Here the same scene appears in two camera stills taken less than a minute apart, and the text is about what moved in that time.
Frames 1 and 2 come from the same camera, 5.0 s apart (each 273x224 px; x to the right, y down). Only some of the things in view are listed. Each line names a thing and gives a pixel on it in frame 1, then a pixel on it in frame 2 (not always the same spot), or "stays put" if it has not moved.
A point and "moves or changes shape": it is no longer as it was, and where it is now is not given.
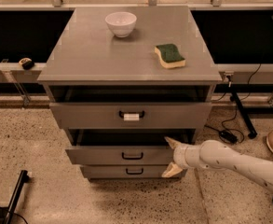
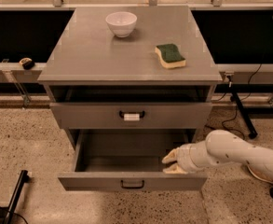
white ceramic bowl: [121, 23] stays put
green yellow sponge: [170, 56] stays put
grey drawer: [125, 146] moves or changes shape
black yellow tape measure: [27, 63] stays put
